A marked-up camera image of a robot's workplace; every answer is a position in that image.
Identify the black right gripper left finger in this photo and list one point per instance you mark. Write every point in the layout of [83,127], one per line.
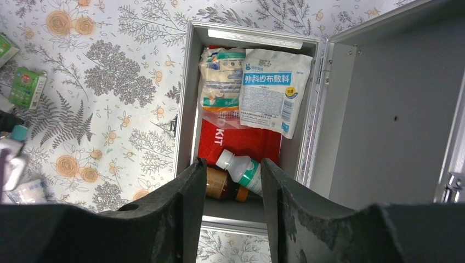
[163,226]

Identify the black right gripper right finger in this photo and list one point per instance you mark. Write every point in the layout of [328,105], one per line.
[304,226]

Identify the brown orange-capped bottle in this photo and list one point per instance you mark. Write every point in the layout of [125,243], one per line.
[220,186]

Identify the white pill bottle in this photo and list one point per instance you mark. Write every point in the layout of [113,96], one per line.
[243,170]

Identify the red first aid pouch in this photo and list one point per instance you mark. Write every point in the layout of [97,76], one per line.
[254,142]

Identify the grey metal box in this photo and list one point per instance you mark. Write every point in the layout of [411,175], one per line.
[382,116]

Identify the blue white gauze packet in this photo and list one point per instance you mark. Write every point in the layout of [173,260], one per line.
[273,86]

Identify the bandage roll packet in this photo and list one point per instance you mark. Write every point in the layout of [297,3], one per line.
[221,78]

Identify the floral table mat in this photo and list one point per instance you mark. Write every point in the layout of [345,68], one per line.
[101,136]

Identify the clear plastic bag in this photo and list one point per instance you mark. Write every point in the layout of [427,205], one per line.
[13,163]

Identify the green sachet lower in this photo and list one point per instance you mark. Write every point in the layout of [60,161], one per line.
[27,88]

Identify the green sachet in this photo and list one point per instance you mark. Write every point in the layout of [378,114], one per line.
[27,88]
[7,49]

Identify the green sachet upper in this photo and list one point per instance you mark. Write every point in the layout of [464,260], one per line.
[7,49]

